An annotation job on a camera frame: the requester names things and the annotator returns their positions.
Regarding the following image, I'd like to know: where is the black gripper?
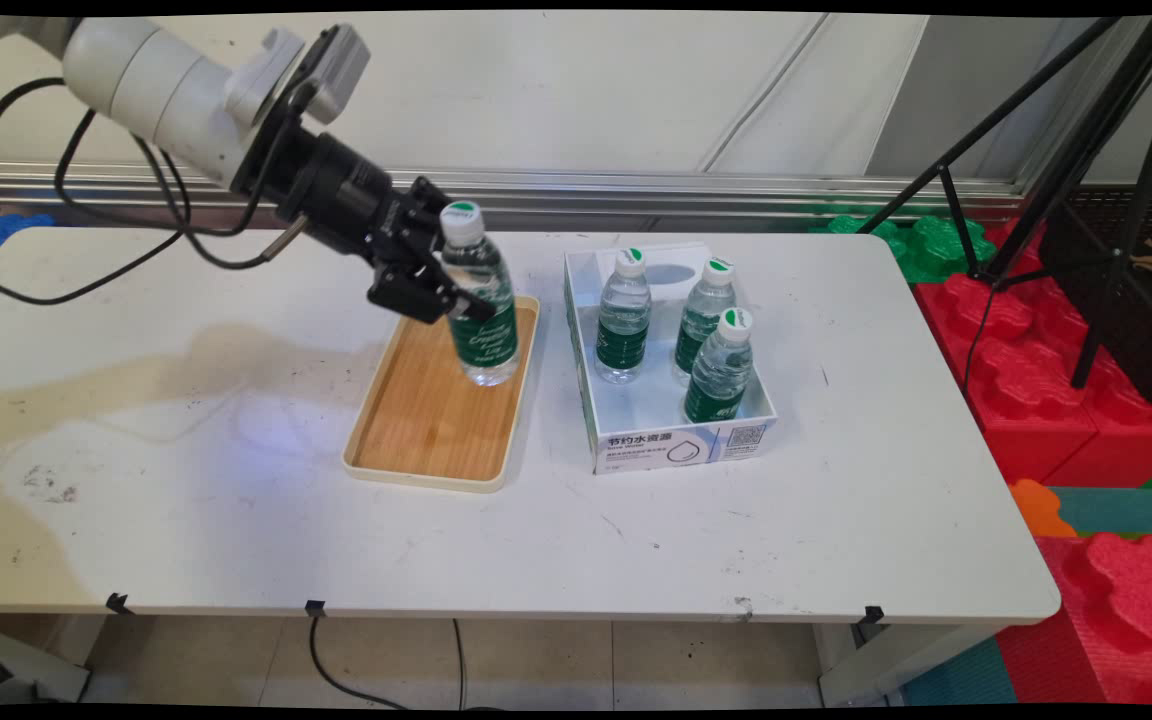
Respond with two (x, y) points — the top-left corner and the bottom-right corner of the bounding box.
(234, 108), (498, 326)

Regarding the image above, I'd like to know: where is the water bottle with green label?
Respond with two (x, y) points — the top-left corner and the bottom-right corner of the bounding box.
(595, 247), (654, 385)
(684, 307), (755, 424)
(438, 200), (522, 388)
(674, 257), (738, 388)

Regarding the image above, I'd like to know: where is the bamboo tray with cream rim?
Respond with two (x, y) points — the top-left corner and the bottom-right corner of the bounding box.
(342, 288), (542, 494)

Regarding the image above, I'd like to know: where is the white printed cardboard box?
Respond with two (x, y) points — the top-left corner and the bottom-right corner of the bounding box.
(563, 241), (779, 476)

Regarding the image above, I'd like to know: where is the green foam block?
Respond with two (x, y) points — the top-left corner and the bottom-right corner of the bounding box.
(812, 212), (999, 287)

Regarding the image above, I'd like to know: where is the large red foam block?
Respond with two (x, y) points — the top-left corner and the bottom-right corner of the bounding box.
(914, 218), (1152, 489)

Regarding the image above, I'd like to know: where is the white table leg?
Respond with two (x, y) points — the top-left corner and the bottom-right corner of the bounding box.
(814, 622), (1012, 709)

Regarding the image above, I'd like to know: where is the black tripod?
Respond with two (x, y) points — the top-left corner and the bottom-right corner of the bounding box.
(856, 15), (1152, 391)

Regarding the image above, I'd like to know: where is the orange foam piece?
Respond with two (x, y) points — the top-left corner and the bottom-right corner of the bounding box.
(1010, 479), (1078, 540)

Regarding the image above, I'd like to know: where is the black mesh panel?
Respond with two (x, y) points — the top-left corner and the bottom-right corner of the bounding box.
(1039, 184), (1152, 417)

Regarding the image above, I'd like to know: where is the teal foam mat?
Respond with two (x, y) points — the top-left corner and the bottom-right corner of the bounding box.
(1048, 486), (1152, 542)

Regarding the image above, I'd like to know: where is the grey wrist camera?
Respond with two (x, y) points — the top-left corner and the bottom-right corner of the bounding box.
(294, 24), (373, 127)

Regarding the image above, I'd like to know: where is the aluminium wall rail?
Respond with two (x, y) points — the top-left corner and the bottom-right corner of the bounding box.
(0, 160), (1027, 234)

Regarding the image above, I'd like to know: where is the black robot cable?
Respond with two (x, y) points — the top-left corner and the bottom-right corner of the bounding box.
(0, 76), (311, 307)

